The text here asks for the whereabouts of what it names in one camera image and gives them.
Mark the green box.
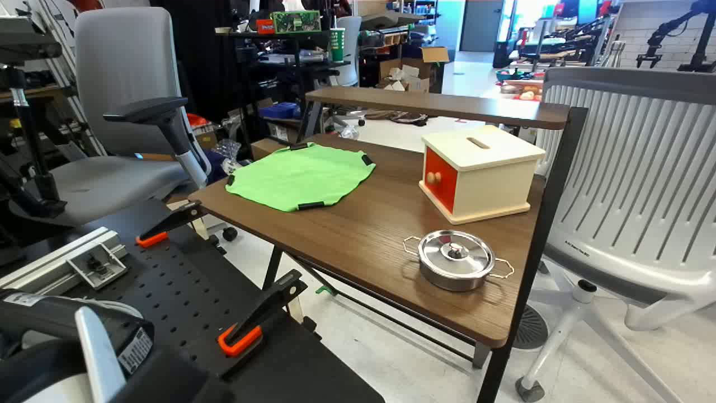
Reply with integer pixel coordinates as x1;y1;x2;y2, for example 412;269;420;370
265;10;324;37

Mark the brown raised desk shelf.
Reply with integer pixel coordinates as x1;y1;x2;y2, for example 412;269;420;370
303;85;572;132

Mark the grey office chair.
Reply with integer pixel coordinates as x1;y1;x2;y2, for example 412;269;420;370
7;8;242;245

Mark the black clamp with orange handle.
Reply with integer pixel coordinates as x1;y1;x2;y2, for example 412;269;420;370
134;201;205;252
216;269;308;358

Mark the aluminium profile rail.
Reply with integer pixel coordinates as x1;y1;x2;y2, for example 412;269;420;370
0;224;130;293

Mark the white slatted chair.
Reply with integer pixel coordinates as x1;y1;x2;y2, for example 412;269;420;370
515;67;716;403

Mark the open cardboard box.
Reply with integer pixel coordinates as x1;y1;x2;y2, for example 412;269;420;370
375;44;451;94

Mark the wooden box with red drawer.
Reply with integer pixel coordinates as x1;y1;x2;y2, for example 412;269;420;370
418;123;547;227

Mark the green can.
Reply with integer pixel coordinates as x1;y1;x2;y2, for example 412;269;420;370
329;25;349;66

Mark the silver pot with wire handles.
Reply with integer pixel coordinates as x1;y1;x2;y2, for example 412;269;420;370
403;233;519;296

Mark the black perforated base board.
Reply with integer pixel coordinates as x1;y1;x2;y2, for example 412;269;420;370
95;198;387;403

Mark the green cloth mat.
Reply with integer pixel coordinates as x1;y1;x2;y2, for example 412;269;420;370
223;141;378;216

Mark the black tripod stand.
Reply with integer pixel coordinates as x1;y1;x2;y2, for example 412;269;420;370
0;19;68;220

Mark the wooden desk with black frame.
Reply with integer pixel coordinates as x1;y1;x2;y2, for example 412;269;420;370
259;105;591;403

